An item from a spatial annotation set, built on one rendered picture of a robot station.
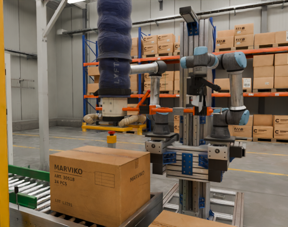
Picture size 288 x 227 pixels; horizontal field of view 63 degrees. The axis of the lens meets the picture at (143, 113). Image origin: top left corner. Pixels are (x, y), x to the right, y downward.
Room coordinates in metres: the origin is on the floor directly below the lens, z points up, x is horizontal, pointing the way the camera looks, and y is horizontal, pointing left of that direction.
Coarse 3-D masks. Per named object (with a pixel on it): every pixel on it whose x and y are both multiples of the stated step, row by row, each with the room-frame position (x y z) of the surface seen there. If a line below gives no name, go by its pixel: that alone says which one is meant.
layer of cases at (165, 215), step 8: (160, 216) 1.56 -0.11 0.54; (168, 216) 1.56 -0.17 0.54; (176, 216) 1.56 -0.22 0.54; (184, 216) 1.56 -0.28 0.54; (152, 224) 1.45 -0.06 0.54; (160, 224) 1.45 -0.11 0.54; (168, 224) 1.45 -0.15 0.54; (176, 224) 1.45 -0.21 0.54; (184, 224) 1.45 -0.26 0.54; (192, 224) 1.45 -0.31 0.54; (200, 224) 1.45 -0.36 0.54; (208, 224) 1.45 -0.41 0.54; (216, 224) 1.45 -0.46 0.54; (224, 224) 1.45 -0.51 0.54
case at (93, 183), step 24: (72, 168) 1.54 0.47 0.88; (96, 168) 1.45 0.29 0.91; (120, 168) 1.37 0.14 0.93; (144, 168) 1.63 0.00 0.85; (72, 192) 1.54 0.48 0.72; (96, 192) 1.45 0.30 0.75; (120, 192) 1.37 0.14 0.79; (144, 192) 1.63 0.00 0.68; (72, 216) 1.55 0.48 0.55; (96, 216) 1.45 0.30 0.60; (120, 216) 1.37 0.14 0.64
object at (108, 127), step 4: (88, 124) 1.58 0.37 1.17; (92, 124) 1.58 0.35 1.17; (96, 124) 1.55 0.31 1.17; (100, 124) 1.59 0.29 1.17; (116, 124) 1.49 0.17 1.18; (84, 128) 1.56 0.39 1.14; (88, 128) 1.54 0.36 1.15; (92, 128) 1.52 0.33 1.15; (96, 128) 1.50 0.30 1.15; (100, 128) 1.49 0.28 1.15; (104, 128) 1.48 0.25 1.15; (108, 128) 1.46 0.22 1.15; (112, 128) 1.45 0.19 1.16; (116, 128) 1.43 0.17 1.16; (120, 128) 1.42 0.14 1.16; (124, 128) 1.41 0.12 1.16; (128, 128) 1.45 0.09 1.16; (132, 128) 1.49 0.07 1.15
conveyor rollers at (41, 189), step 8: (16, 176) 2.41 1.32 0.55; (16, 184) 2.20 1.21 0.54; (24, 184) 2.19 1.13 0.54; (32, 184) 2.17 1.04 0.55; (40, 184) 2.23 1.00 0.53; (48, 184) 2.21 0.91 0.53; (24, 192) 1.99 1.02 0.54; (32, 192) 1.97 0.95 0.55; (40, 192) 2.02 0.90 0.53; (48, 192) 1.99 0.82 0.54; (40, 200) 1.81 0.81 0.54; (48, 200) 1.87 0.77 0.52; (40, 208) 1.70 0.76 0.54; (48, 208) 1.67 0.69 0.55; (56, 216) 1.60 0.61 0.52; (64, 216) 1.56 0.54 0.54; (88, 224) 1.49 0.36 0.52; (96, 224) 1.45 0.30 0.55
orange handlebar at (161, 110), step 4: (96, 108) 1.65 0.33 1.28; (100, 108) 1.63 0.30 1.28; (124, 108) 1.54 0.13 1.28; (128, 108) 1.53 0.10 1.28; (132, 108) 1.52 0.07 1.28; (136, 108) 1.50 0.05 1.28; (152, 108) 1.45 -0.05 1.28; (156, 108) 1.44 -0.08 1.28; (160, 108) 1.42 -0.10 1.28; (164, 108) 1.41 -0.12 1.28; (168, 108) 1.45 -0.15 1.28; (160, 112) 1.42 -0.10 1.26; (164, 112) 1.41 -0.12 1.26; (168, 112) 1.45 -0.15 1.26; (184, 112) 1.36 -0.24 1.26; (188, 112) 1.34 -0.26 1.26; (192, 112) 1.33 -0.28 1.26; (212, 112) 1.30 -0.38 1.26
